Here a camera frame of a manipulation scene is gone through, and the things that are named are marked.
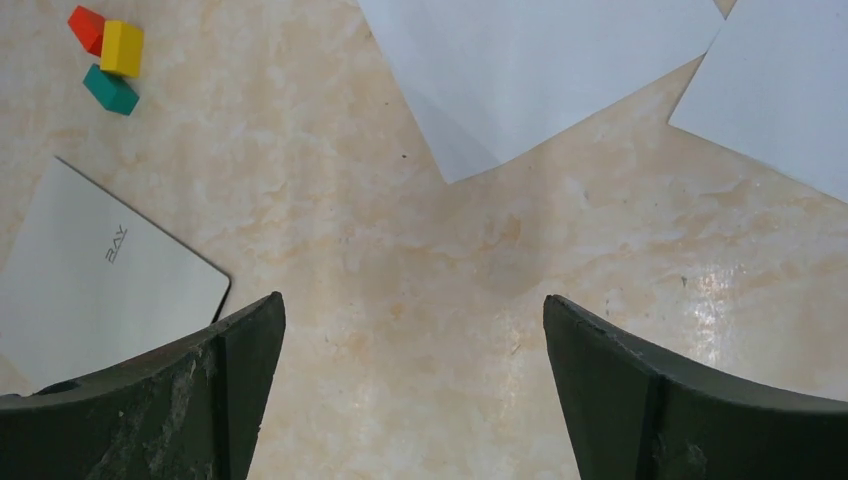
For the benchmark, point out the red wooden block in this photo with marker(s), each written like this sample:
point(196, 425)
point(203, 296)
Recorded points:
point(88, 28)

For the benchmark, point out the teal wooden block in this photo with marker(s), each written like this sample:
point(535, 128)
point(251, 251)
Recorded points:
point(112, 92)

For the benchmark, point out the yellow wooden block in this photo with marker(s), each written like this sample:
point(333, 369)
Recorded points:
point(122, 47)

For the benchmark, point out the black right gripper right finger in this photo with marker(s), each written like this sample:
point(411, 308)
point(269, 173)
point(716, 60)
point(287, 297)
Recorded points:
point(636, 410)

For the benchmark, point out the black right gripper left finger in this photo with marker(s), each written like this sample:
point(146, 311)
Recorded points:
point(191, 409)

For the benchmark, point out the black file folder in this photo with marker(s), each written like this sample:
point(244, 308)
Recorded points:
point(90, 282)

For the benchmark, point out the white paper sheet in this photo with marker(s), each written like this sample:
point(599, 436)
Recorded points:
point(773, 87)
point(487, 81)

